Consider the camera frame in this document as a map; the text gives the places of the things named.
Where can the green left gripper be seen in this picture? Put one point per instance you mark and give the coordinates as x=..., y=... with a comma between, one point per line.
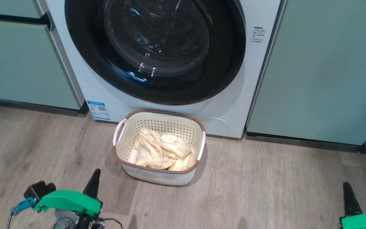
x=68, y=200

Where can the cream patterned cloth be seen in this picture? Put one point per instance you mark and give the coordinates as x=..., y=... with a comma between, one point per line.
x=167, y=149

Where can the round black glass washer door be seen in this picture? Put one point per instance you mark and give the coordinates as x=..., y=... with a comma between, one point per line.
x=84, y=47

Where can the cream perforated laundry basket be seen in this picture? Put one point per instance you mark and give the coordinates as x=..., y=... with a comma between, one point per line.
x=157, y=122

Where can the large pale green cabinet door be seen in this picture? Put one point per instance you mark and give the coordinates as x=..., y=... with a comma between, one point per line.
x=322, y=70

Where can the white front-load washing machine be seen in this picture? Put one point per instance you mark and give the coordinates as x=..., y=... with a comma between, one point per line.
x=227, y=101

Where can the blue energy label sticker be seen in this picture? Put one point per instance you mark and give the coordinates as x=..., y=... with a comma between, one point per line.
x=98, y=110

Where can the round filter cover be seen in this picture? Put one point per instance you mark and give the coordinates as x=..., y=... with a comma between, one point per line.
x=219, y=125

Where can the small printed text label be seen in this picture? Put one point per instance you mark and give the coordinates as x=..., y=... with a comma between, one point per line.
x=258, y=34

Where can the pale green drawer front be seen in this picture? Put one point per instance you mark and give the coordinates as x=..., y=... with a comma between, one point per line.
x=8, y=8

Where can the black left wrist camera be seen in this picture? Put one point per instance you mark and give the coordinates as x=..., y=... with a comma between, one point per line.
x=38, y=190

